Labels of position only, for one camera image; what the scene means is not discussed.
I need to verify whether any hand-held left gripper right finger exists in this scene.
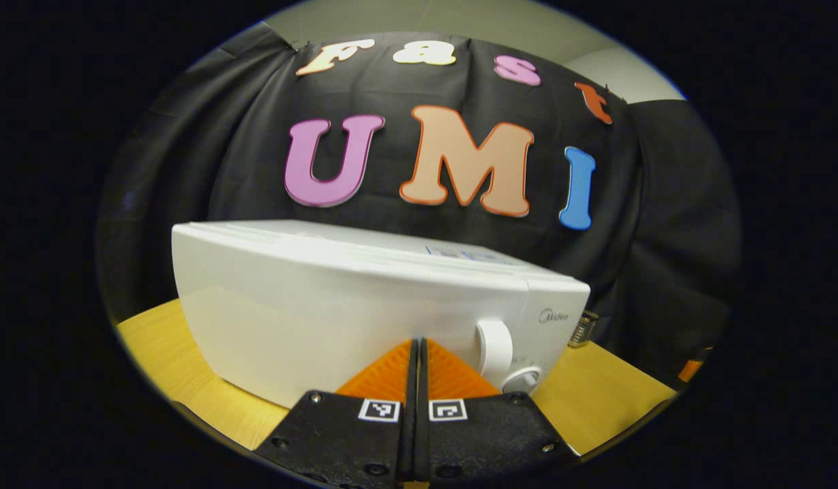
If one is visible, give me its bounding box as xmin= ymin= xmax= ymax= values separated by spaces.
xmin=417 ymin=338 xmax=579 ymax=486

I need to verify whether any white microwave oven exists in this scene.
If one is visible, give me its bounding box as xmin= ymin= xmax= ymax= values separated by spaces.
xmin=171 ymin=219 xmax=591 ymax=408

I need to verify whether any black backdrop cloth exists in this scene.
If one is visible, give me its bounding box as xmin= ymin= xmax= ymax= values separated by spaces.
xmin=96 ymin=22 xmax=742 ymax=391

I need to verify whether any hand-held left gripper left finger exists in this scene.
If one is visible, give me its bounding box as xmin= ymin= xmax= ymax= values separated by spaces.
xmin=254 ymin=338 xmax=418 ymax=489

